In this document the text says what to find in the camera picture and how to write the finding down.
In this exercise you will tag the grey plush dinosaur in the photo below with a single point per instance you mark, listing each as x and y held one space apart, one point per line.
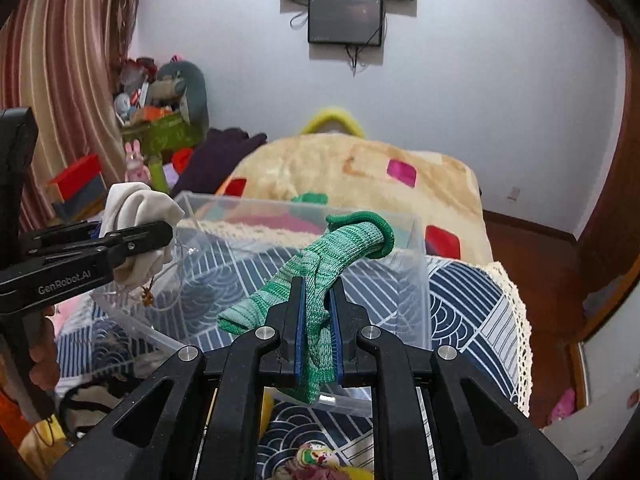
181 86

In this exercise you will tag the clear plastic storage box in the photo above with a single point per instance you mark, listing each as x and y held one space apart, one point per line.
235 259

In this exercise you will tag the striped red beige curtain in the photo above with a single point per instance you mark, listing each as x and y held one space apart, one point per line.
61 59

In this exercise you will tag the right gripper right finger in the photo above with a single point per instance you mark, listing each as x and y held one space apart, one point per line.
404 382

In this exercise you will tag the person left hand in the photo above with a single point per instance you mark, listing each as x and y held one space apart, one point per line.
45 373

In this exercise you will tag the dark purple garment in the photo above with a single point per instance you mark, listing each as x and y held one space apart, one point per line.
215 159

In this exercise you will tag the small black wall monitor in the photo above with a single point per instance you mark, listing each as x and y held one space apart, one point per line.
357 23

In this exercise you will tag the green storage bin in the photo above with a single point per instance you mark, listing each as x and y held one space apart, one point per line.
168 134

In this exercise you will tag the floral fabric scrunchie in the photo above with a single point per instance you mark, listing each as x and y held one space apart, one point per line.
315 461

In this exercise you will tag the red box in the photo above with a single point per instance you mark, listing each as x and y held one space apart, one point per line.
73 178

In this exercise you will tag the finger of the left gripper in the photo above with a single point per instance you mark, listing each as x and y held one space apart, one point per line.
136 241
56 238

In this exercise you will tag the green bottle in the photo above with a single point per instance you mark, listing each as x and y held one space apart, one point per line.
158 179

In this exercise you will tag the green knitted sock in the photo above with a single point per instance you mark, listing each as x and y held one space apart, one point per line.
347 239

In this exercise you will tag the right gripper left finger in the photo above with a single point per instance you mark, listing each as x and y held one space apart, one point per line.
269 355

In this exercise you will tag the pink rabbit plush toy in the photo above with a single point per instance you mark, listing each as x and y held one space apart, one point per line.
136 170

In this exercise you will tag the beige patchwork blanket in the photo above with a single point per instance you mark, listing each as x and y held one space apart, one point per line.
344 171

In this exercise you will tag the blue white patterned tablecloth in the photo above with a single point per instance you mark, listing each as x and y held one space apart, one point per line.
113 341

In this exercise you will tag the wooden door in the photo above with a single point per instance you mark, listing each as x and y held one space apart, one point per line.
608 247

